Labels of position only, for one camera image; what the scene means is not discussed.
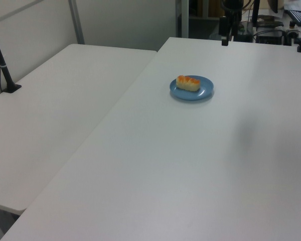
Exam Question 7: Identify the bread with orange topping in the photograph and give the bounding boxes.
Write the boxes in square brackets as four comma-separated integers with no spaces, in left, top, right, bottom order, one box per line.
[176,74,201,91]

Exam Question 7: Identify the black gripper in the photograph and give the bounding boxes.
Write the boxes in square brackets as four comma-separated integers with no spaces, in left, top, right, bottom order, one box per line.
[219,15,235,47]

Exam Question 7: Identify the black equipment box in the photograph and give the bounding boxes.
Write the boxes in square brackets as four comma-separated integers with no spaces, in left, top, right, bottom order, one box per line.
[255,30,284,46]

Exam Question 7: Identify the black camera stand pole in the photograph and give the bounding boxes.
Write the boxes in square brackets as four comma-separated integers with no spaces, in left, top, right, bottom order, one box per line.
[0,20,22,94]

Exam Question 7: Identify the black monitor stand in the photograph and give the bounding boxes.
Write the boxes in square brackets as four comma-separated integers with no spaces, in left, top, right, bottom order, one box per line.
[251,0,261,28]

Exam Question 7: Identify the blue round plate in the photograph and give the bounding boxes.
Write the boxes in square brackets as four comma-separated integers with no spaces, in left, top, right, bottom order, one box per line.
[169,75,214,101]

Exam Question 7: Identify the black computer keyboard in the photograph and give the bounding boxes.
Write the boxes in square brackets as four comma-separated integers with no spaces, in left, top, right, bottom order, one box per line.
[286,9,301,27]

